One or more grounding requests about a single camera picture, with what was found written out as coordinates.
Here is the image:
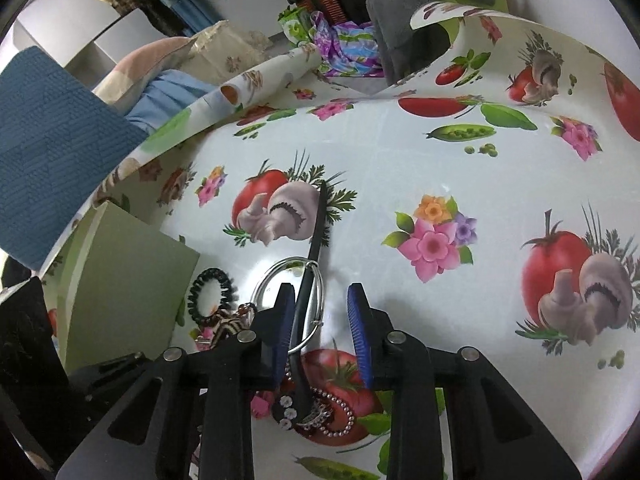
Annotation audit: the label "pink pillow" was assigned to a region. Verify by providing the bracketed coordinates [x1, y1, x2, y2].
[92, 35, 198, 113]

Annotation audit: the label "silver bangle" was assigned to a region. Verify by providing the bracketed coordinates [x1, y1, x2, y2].
[249, 257, 329, 357]

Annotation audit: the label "black spiral hair tie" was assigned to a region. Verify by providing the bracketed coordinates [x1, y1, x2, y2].
[188, 268, 237, 329]

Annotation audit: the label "beaded necklace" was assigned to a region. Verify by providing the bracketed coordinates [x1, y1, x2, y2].
[283, 360, 357, 442]

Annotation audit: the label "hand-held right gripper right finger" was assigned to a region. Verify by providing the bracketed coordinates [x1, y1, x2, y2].
[346, 282, 583, 480]

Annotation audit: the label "thin black headband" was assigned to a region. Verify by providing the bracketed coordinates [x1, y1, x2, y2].
[272, 181, 330, 431]

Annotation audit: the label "colourful plastic bags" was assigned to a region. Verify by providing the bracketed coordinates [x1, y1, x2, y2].
[309, 10, 387, 80]

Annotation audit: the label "red basket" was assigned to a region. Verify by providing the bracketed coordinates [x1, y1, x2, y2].
[295, 0, 362, 22]

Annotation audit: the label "pale green box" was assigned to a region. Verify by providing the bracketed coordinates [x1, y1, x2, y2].
[62, 201, 202, 373]

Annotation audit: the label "vegetable print tablecloth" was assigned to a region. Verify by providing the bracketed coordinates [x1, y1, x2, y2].
[40, 0, 640, 480]

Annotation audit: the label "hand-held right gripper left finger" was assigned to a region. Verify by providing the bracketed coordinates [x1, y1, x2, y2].
[55, 282, 298, 480]

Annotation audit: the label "blue textured mat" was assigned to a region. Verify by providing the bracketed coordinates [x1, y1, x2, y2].
[0, 45, 153, 272]

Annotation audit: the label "light blue cloth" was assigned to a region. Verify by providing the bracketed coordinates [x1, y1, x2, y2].
[124, 70, 223, 135]

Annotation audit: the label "striped fabric hair tie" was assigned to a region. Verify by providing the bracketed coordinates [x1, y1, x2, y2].
[197, 304, 258, 352]

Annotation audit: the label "green printed packet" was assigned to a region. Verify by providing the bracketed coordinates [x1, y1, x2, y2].
[277, 5, 321, 52]

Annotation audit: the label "rhinestone ring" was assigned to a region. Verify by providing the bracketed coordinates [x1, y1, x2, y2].
[295, 402, 332, 431]

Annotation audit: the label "grey fleece clothing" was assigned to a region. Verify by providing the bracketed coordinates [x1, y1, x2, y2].
[364, 0, 516, 87]

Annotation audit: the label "dark cloth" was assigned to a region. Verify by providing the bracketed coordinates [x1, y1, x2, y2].
[0, 275, 68, 441]

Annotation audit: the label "beige floral pillow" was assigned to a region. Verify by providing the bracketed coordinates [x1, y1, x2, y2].
[187, 20, 277, 87]

